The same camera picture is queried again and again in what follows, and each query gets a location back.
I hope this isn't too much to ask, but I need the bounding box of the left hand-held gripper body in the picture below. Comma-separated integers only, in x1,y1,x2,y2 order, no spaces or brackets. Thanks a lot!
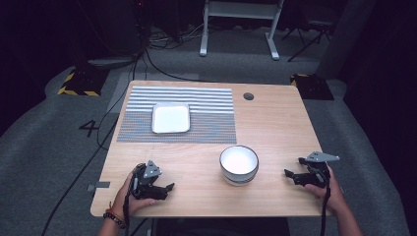
131,159,167,201

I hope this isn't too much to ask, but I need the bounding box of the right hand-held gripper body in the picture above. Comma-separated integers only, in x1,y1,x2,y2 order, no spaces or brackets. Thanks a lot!
304,150,340,189

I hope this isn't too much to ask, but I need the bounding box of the white square plate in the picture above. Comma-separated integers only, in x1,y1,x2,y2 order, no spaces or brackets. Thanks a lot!
150,101,192,135

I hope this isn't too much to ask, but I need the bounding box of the person's right hand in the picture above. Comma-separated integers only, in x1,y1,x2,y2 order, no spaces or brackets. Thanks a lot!
304,166,346,213

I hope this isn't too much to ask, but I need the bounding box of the person's left hand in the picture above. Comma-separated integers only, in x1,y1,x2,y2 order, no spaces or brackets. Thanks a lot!
111,172,158,220

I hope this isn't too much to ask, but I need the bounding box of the grey tape piece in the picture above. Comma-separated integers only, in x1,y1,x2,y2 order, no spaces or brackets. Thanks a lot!
87,181,111,193

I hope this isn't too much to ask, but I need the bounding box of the grey striped placemat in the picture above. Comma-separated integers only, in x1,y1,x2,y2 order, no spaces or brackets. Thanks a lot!
116,86,238,145

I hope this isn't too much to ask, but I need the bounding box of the black tripod stand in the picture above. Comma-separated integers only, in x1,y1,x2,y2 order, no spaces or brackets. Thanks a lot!
281,19,332,63

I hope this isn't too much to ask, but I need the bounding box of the grey pillar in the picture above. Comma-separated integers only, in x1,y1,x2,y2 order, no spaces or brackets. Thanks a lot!
316,0,377,80

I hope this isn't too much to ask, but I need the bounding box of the right hand-held gripper black cable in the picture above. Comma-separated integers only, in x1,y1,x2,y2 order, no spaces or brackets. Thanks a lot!
320,168,332,236

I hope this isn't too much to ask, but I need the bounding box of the hand-held gripper black cable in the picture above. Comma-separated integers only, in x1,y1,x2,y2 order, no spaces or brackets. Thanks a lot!
320,168,332,236
122,170,138,236

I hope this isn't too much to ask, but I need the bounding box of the red string bracelet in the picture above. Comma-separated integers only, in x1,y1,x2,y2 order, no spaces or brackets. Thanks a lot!
107,201,126,220

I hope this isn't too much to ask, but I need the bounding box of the left hand-held gripper black cable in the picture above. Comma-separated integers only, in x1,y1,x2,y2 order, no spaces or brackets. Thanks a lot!
122,170,138,236

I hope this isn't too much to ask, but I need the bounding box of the black beaded bracelet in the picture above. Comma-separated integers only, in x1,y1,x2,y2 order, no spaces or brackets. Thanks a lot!
102,211,127,230

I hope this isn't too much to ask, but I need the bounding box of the long black floor cable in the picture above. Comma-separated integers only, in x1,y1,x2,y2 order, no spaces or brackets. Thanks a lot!
40,48,149,236

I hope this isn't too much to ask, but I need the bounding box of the black yellow hazard base plate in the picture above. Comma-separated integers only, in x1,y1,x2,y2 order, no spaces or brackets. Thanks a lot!
289,73,335,101
57,67,109,97

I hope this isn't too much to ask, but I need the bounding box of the curved black floor cable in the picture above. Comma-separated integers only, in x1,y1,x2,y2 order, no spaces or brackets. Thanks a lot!
144,48,217,84

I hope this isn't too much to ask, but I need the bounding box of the tangle of floor cables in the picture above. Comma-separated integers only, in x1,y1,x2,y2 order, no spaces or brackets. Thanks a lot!
147,23,205,51

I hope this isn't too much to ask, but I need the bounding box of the white desk frame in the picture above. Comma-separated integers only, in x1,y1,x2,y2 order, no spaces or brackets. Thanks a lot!
199,0,285,61

